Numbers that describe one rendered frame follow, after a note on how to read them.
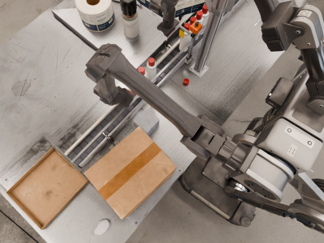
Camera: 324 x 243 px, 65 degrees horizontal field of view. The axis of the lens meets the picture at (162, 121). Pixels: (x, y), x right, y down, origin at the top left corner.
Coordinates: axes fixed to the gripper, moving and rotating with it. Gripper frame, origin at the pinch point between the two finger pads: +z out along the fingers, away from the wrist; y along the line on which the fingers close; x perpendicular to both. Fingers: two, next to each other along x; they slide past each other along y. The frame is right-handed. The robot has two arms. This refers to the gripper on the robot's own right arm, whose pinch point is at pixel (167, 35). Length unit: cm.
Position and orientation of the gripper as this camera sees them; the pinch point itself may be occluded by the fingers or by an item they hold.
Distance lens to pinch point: 144.5
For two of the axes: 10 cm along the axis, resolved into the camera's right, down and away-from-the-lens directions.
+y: -6.5, 7.1, -2.6
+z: -0.3, 3.1, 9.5
